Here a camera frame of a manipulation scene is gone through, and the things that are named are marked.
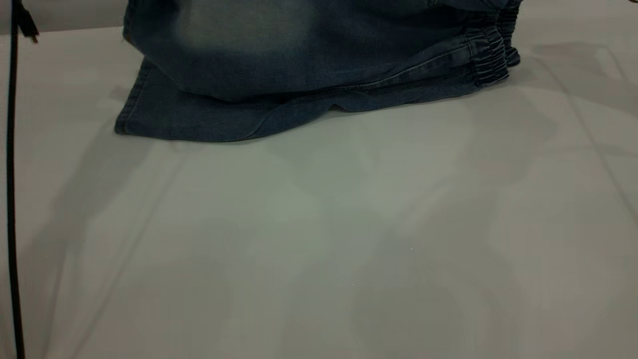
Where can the blue denim pants basketball print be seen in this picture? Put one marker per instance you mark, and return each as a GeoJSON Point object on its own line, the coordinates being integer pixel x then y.
{"type": "Point", "coordinates": [299, 50]}

